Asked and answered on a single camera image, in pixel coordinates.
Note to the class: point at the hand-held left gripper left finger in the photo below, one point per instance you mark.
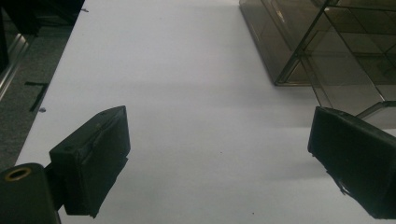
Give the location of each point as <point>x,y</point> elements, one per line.
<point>90,161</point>

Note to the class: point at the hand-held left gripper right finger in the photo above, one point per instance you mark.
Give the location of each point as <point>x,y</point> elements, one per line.
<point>355,158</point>

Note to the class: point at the smoky transparent plastic organizer box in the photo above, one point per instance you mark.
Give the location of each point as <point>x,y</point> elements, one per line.
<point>314,40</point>

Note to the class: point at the metal stand rail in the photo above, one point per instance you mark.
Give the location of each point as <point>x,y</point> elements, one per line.
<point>12,62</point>

